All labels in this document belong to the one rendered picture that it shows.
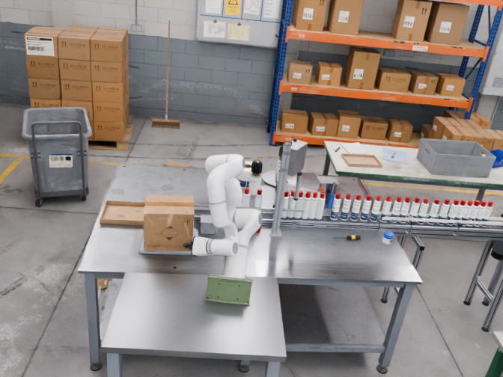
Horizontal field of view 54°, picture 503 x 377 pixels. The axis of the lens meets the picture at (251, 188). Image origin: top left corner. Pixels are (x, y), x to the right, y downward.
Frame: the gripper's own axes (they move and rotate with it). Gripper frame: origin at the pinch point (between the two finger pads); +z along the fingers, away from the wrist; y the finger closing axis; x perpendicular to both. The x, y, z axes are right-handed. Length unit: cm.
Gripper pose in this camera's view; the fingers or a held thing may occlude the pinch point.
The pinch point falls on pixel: (187, 245)
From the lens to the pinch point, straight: 283.8
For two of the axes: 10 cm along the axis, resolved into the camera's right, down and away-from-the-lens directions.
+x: -4.8, -2.8, -8.3
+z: -8.7, 0.2, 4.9
